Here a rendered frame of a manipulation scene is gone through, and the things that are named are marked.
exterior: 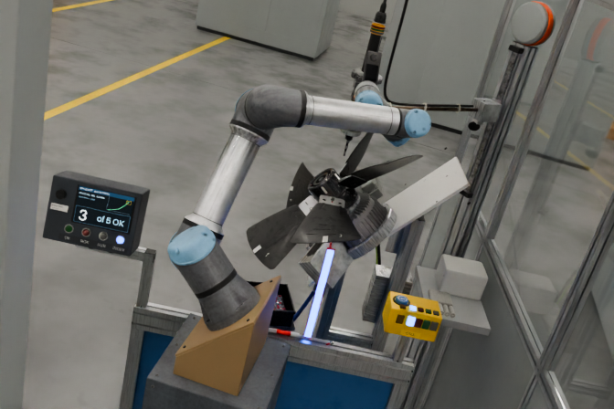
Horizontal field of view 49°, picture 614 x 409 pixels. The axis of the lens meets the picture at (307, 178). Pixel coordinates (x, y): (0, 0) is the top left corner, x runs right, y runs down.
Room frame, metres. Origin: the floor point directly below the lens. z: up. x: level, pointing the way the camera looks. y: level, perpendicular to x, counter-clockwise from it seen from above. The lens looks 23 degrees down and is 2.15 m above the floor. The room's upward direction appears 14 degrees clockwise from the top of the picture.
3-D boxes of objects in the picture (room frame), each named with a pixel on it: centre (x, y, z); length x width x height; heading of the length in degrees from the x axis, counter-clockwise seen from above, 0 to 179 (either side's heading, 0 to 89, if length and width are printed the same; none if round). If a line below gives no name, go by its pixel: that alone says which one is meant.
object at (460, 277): (2.38, -0.67, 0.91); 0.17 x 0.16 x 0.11; 93
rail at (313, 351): (1.80, -0.02, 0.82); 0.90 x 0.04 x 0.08; 93
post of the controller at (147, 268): (1.77, 0.41, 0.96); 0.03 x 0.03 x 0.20; 3
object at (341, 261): (2.11, -0.14, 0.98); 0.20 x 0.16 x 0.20; 93
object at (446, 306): (2.21, -0.60, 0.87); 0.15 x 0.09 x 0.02; 4
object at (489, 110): (2.54, -0.60, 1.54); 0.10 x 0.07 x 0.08; 128
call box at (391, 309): (1.81, -0.42, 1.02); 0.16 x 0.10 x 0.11; 93
